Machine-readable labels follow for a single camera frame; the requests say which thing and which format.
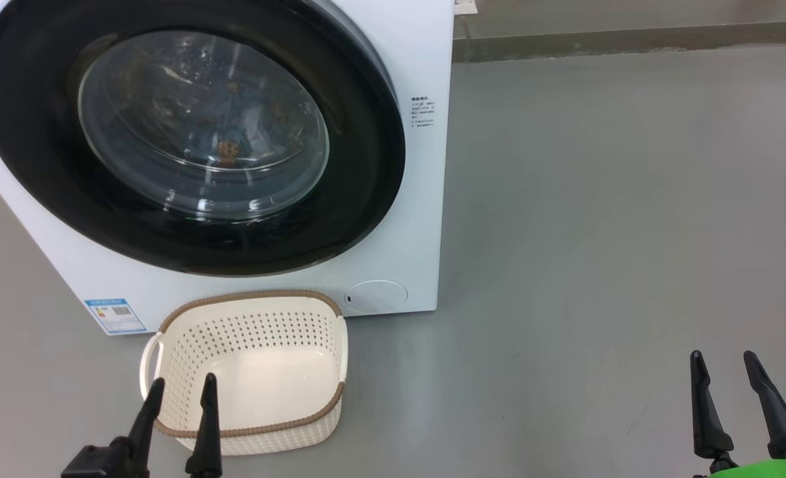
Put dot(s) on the round white drain filter cover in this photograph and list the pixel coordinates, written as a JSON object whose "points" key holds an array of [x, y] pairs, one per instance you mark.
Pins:
{"points": [[376, 297]]}

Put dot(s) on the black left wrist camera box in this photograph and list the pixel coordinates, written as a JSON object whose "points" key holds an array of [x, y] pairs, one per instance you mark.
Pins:
{"points": [[87, 465]]}

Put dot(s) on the white plastic bracket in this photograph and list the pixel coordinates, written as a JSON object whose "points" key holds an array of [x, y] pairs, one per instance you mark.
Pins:
{"points": [[466, 6]]}

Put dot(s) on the cream perforated laundry basket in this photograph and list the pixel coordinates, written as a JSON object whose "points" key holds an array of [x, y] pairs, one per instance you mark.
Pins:
{"points": [[260, 332]]}

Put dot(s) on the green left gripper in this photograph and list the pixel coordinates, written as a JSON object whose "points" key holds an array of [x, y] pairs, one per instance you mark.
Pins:
{"points": [[131, 461]]}

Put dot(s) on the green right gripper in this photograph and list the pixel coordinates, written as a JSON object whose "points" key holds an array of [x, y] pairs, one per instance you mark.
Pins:
{"points": [[758, 470]]}

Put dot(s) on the white front-load washing machine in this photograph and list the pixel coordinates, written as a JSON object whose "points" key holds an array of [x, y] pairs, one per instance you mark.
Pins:
{"points": [[419, 232]]}

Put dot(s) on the blue bear print garment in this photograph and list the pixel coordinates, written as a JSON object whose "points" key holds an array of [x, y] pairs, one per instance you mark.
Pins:
{"points": [[240, 133]]}

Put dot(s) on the blue energy label sticker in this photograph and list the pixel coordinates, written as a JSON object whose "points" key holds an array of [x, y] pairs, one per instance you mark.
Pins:
{"points": [[115, 316]]}

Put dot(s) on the black round glass washer door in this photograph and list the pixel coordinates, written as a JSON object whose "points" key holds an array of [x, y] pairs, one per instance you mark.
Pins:
{"points": [[34, 146]]}

